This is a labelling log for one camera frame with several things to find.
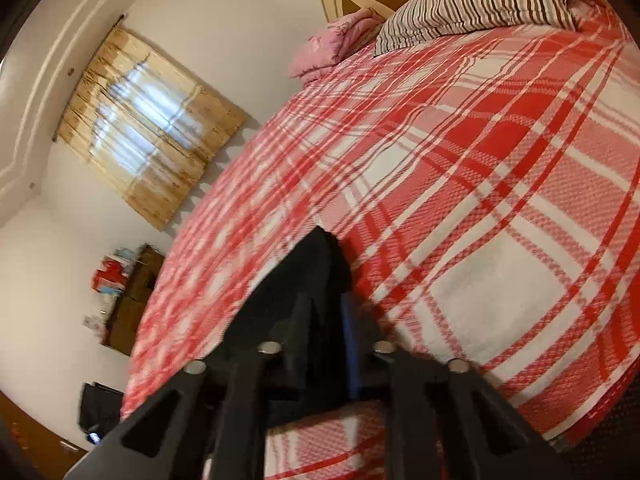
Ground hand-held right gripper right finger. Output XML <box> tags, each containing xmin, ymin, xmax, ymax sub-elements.
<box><xmin>341</xmin><ymin>294</ymin><xmax>557</xmax><ymax>480</ymax></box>

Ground black suitcase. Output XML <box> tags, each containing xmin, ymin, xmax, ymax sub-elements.
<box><xmin>78</xmin><ymin>381</ymin><xmax>127</xmax><ymax>447</ymax></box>

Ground striped pillow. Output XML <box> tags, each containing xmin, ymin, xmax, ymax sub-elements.
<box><xmin>373</xmin><ymin>0</ymin><xmax>582</xmax><ymax>57</ymax></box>

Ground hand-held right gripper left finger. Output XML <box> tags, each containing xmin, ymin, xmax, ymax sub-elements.
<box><xmin>65</xmin><ymin>292</ymin><xmax>313</xmax><ymax>480</ymax></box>

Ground short yellow floral curtain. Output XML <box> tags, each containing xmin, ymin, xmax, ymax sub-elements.
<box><xmin>54</xmin><ymin>26</ymin><xmax>248</xmax><ymax>232</ymax></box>

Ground black pants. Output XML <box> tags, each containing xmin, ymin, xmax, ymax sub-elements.
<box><xmin>272</xmin><ymin>226</ymin><xmax>357</xmax><ymax>403</ymax></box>

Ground red plaid bedsheet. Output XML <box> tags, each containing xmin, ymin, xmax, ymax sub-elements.
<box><xmin>120</xmin><ymin>7</ymin><xmax>640</xmax><ymax>480</ymax></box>

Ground pink folded quilt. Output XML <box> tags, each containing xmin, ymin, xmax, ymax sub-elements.
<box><xmin>288</xmin><ymin>7</ymin><xmax>387</xmax><ymax>82</ymax></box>

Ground brown wooden desk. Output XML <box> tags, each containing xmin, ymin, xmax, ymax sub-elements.
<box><xmin>100</xmin><ymin>244</ymin><xmax>167</xmax><ymax>357</ymax></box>

